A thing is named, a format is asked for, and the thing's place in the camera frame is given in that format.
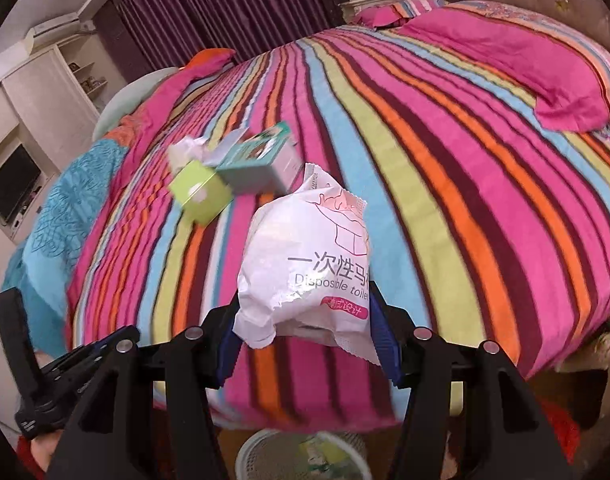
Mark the white cabinet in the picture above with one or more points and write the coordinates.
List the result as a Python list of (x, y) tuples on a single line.
[(35, 105)]

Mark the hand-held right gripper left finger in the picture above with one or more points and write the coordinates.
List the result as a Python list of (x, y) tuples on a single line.
[(227, 355)]

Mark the blue patterned blanket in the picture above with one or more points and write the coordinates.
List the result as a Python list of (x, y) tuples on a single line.
[(60, 210)]

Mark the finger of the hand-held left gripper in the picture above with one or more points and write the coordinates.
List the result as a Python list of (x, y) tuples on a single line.
[(102, 342)]

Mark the pink and orange quilt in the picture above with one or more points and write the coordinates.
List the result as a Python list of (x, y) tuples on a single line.
[(185, 80)]

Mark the large pink pillow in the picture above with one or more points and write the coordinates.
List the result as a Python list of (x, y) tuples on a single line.
[(510, 55)]

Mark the purple curtain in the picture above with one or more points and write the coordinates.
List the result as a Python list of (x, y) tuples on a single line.
[(210, 0)]

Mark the white plastic packet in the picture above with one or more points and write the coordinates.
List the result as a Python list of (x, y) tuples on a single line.
[(305, 240)]

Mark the small yellow-green box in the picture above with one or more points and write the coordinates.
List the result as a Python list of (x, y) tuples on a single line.
[(200, 195)]

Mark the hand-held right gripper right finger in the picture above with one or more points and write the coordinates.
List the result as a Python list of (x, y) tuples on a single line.
[(387, 345)]

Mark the crumpled white wrapper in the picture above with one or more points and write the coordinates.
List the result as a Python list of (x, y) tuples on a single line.
[(187, 149)]

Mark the white mesh waste basket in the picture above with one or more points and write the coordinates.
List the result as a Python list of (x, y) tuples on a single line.
[(265, 455)]

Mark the ornate white bed frame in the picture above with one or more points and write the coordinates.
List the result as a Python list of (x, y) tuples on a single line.
[(595, 355)]

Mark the white air conditioner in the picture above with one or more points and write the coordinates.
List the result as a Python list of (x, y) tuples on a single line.
[(55, 32)]

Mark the striped bed sheet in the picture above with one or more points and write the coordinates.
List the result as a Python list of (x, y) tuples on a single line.
[(460, 185)]

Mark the black television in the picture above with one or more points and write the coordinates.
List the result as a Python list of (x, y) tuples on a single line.
[(12, 185)]

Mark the light green pillow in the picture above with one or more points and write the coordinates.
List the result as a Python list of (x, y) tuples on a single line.
[(125, 105)]

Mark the teal and white box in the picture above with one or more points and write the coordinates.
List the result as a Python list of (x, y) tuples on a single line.
[(257, 160)]

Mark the white nightstand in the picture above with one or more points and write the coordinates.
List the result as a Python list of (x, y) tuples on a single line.
[(370, 5)]

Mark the small pink pillow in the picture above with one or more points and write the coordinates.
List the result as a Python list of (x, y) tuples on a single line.
[(380, 15)]

